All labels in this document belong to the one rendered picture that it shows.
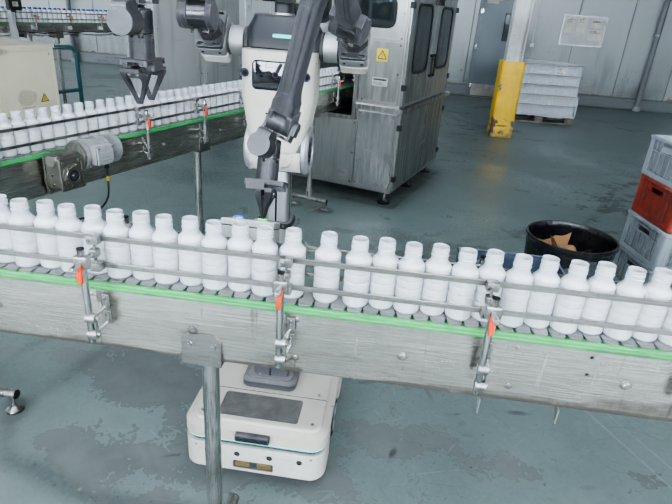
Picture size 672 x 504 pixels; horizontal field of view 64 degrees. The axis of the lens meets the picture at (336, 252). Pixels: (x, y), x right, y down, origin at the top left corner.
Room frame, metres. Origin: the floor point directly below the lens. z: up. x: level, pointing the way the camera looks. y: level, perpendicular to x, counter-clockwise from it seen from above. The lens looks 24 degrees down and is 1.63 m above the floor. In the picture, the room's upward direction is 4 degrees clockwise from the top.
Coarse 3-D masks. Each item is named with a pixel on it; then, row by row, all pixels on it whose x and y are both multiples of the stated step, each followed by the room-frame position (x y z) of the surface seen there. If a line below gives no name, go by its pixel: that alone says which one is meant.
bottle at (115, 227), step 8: (112, 208) 1.17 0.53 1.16; (112, 216) 1.14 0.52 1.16; (120, 216) 1.15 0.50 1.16; (112, 224) 1.14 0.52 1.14; (120, 224) 1.15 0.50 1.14; (104, 232) 1.13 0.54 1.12; (112, 232) 1.13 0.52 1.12; (120, 232) 1.13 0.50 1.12; (128, 232) 1.15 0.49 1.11; (112, 248) 1.13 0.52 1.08; (120, 248) 1.13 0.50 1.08; (128, 248) 1.15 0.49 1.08; (112, 256) 1.13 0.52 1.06; (120, 256) 1.13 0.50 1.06; (128, 256) 1.14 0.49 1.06; (128, 264) 1.14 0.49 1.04; (112, 272) 1.13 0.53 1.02; (120, 272) 1.13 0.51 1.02; (128, 272) 1.14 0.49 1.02
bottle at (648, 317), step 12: (660, 276) 1.04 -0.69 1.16; (648, 288) 1.04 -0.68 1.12; (660, 288) 1.03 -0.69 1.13; (648, 312) 1.03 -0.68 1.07; (660, 312) 1.02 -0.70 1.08; (636, 324) 1.04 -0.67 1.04; (648, 324) 1.02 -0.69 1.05; (660, 324) 1.03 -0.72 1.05; (636, 336) 1.03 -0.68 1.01; (648, 336) 1.02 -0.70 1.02
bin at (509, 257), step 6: (480, 252) 1.60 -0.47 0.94; (486, 252) 1.60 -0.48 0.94; (504, 252) 1.59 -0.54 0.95; (510, 252) 1.59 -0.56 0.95; (456, 258) 1.60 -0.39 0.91; (504, 258) 1.59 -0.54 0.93; (510, 258) 1.59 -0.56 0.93; (534, 258) 1.58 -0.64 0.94; (540, 258) 1.58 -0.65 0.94; (504, 264) 1.59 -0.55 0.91; (510, 264) 1.59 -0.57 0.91; (534, 264) 1.58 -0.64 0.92; (534, 270) 1.58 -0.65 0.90; (558, 270) 1.51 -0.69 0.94; (558, 408) 1.12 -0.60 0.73
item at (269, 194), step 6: (246, 186) 1.30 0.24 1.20; (252, 186) 1.30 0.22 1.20; (258, 186) 1.30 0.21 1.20; (264, 186) 1.30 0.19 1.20; (264, 192) 1.29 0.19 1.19; (270, 192) 1.29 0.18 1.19; (276, 192) 1.34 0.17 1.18; (264, 198) 1.29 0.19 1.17; (270, 198) 1.30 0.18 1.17; (264, 204) 1.30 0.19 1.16; (270, 204) 1.33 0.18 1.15; (264, 210) 1.30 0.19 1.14; (264, 216) 1.30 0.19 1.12
